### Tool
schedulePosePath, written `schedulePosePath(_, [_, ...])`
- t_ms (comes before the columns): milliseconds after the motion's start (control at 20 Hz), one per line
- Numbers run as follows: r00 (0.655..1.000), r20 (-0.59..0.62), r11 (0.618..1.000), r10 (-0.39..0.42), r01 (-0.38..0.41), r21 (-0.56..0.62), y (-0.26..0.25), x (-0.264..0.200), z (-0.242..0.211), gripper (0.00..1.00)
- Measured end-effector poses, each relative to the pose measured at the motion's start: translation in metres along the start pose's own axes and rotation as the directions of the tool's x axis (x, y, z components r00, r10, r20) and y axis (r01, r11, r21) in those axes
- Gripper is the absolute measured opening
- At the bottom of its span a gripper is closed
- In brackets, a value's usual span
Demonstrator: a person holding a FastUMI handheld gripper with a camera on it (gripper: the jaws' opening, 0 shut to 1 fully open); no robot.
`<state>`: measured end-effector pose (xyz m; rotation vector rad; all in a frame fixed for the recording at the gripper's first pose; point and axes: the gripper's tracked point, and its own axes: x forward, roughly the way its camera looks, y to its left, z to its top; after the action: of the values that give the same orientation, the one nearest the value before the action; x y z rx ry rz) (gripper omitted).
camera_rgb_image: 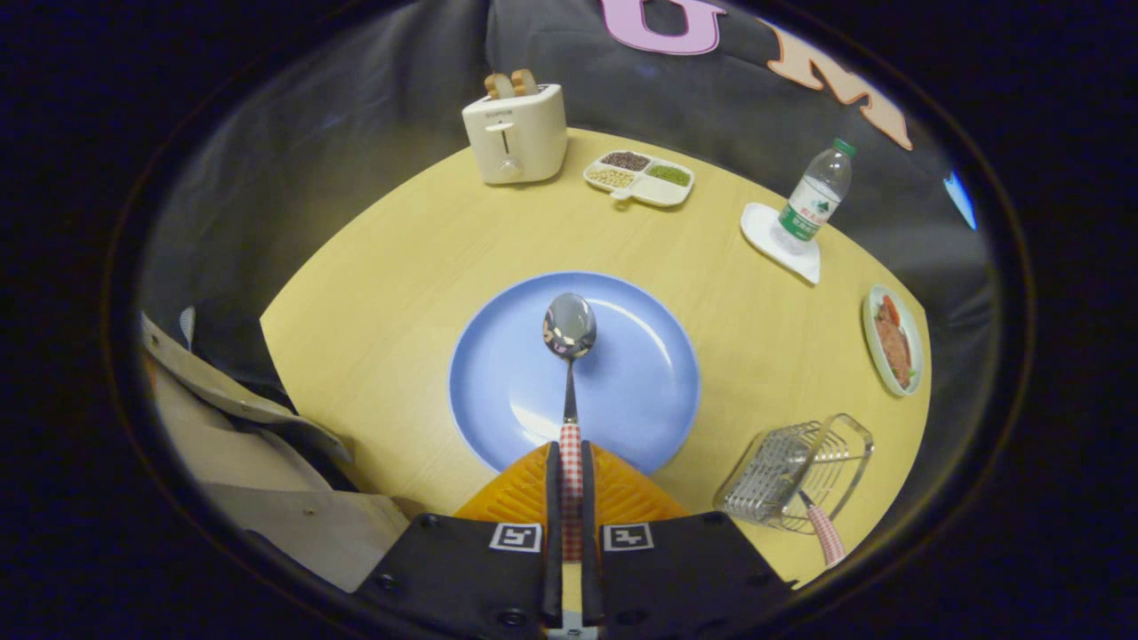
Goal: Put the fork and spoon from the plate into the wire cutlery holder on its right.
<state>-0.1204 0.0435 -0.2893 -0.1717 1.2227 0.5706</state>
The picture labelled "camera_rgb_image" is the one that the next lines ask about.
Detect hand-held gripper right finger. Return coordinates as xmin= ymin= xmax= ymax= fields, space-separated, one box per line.
xmin=581 ymin=439 xmax=797 ymax=640

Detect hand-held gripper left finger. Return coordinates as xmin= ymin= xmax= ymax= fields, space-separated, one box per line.
xmin=356 ymin=441 xmax=563 ymax=640

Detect spoon with red checkered handle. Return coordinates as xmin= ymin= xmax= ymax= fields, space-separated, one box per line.
xmin=542 ymin=292 xmax=598 ymax=563

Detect fork with red checkered handle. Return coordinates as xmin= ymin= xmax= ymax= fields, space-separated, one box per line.
xmin=796 ymin=487 xmax=848 ymax=570

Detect blue round plate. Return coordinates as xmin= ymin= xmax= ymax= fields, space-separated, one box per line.
xmin=447 ymin=271 xmax=701 ymax=476

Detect clear cutlery drainer basket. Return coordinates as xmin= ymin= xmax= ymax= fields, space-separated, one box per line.
xmin=712 ymin=413 xmax=876 ymax=535

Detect pale green oval plate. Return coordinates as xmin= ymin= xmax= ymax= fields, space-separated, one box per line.
xmin=862 ymin=284 xmax=926 ymax=397

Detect white divided snack dish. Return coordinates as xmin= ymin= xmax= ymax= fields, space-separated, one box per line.
xmin=582 ymin=149 xmax=696 ymax=209

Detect white square coaster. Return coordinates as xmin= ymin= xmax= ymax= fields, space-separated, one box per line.
xmin=740 ymin=202 xmax=822 ymax=286

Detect sliced meat with vegetables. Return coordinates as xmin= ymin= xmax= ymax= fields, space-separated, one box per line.
xmin=874 ymin=294 xmax=915 ymax=390

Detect clear plastic water bottle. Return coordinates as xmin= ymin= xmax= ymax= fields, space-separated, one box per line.
xmin=770 ymin=137 xmax=858 ymax=256

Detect cream white toaster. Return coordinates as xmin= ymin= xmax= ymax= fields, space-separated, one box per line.
xmin=461 ymin=83 xmax=569 ymax=186

